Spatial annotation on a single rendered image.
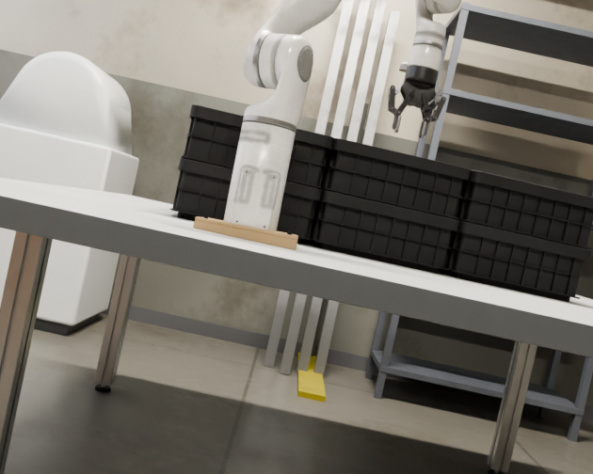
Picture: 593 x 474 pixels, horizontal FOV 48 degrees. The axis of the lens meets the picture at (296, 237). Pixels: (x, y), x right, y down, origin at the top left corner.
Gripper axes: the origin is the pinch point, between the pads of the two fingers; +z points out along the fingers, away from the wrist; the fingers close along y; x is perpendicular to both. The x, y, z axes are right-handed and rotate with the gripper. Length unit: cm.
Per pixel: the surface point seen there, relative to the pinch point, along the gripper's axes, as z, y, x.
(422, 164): 9.5, 0.5, -20.2
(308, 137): 9.3, -23.8, -21.4
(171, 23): -59, -102, 214
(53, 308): 92, -114, 142
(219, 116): 9.0, -42.1, -22.3
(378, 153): 9.4, -8.8, -20.7
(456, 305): 31, -3, -75
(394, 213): 20.6, -2.9, -20.6
